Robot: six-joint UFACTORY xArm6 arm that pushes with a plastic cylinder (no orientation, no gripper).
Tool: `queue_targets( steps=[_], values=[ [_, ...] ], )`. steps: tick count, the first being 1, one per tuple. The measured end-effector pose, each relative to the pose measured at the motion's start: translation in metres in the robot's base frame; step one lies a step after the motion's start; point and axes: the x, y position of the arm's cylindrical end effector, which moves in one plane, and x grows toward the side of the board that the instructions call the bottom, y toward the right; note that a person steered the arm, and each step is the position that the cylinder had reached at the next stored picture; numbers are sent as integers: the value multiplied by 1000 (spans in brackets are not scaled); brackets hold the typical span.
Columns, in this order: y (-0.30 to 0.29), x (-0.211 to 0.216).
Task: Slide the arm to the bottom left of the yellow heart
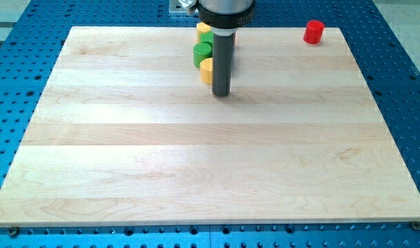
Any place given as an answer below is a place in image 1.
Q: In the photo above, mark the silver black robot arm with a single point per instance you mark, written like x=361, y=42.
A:
x=223, y=16

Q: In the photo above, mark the yellow block front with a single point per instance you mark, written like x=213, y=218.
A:
x=205, y=71

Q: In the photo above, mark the yellow block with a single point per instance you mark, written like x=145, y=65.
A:
x=202, y=28
x=205, y=71

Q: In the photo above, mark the green cylinder block front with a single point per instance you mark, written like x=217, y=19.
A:
x=201, y=51

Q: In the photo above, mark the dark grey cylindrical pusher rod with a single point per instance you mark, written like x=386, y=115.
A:
x=222, y=57

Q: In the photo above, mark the light wooden board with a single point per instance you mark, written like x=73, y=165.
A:
x=125, y=133

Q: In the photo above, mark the green block rear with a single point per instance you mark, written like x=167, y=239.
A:
x=207, y=38

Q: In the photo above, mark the yellow block rear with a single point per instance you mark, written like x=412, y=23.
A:
x=202, y=28

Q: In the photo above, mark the red cylinder block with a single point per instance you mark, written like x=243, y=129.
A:
x=313, y=31

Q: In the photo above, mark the silver metal mounting bracket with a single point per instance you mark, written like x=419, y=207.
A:
x=180, y=6

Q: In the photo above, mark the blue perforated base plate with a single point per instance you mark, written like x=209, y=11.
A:
x=30, y=51

